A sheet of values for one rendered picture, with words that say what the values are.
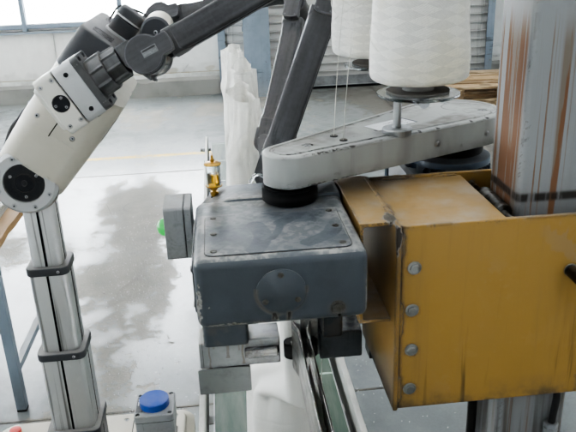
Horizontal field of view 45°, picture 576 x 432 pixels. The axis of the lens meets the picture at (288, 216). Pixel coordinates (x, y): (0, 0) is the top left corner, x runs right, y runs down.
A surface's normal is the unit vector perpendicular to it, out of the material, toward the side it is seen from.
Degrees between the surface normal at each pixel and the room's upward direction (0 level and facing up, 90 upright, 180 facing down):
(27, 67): 90
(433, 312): 90
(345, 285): 90
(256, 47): 90
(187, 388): 0
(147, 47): 77
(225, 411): 0
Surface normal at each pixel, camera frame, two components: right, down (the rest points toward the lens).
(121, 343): -0.04, -0.93
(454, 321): 0.11, 0.36
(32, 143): -0.26, 0.72
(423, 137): 0.51, 0.30
